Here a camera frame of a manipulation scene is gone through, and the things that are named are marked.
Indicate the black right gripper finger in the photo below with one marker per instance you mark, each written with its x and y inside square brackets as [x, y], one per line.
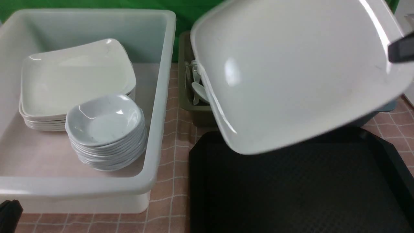
[402, 50]

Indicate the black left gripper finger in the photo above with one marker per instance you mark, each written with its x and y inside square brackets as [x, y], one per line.
[10, 213]

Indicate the large white square plate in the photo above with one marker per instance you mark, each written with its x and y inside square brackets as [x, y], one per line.
[278, 72]

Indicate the top stacked white plate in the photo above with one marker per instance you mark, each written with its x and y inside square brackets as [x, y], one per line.
[54, 82]

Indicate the stack of white plates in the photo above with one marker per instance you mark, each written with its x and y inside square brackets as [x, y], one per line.
[45, 123]

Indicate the stack of small bowls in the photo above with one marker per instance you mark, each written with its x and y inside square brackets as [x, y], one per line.
[115, 157]

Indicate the top stacked small bowl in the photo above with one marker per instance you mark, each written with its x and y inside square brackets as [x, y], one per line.
[104, 120]

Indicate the large white plastic tub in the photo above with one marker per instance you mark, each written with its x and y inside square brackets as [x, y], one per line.
[148, 37]

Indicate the black serving tray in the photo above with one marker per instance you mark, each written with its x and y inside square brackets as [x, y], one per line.
[346, 181]

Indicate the pink checkered tablecloth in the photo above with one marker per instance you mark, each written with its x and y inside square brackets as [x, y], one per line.
[167, 199]

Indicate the pile of white spoons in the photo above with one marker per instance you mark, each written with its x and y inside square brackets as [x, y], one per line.
[194, 83]

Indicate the olive green plastic bin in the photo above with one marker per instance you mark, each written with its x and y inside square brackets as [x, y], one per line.
[201, 114]

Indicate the green backdrop cloth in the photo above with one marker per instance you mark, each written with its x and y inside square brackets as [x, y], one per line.
[187, 11]

